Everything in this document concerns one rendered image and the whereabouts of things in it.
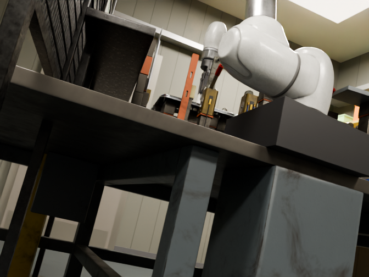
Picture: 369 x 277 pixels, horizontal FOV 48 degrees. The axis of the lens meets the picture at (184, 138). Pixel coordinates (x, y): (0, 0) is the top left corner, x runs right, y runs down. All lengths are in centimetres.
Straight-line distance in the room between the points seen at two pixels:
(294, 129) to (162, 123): 34
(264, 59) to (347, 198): 45
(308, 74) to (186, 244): 62
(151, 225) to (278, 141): 342
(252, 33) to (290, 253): 60
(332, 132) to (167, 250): 53
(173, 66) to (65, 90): 374
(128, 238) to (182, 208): 333
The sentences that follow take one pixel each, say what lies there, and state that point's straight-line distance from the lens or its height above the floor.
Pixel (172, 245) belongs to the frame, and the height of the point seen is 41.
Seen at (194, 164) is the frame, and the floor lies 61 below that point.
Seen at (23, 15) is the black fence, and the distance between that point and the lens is 68.
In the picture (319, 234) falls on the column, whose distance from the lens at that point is 117.
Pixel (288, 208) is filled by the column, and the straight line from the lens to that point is 111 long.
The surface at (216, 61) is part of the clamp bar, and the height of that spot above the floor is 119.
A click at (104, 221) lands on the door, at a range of 422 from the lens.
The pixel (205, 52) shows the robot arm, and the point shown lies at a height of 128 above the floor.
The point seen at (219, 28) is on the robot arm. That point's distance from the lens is 209.
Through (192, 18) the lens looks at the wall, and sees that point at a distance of 492.
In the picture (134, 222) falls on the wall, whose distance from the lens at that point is 434.
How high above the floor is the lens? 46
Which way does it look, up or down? 12 degrees up
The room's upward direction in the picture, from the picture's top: 13 degrees clockwise
